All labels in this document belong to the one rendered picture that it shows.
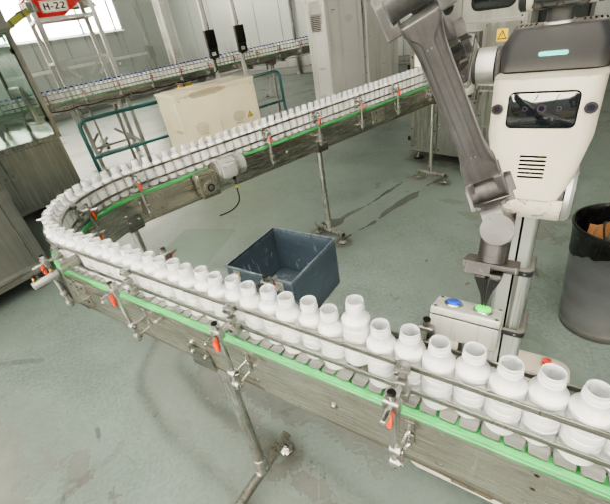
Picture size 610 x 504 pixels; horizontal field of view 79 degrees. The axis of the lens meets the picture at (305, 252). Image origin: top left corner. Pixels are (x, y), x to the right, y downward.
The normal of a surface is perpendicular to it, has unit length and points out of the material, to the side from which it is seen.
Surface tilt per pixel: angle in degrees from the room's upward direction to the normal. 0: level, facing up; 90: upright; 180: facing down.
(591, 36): 90
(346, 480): 0
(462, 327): 70
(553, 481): 90
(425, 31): 98
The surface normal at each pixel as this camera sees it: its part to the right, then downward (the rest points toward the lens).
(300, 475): -0.15, -0.83
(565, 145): -0.53, 0.52
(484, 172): -0.24, 0.66
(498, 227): -0.48, 0.22
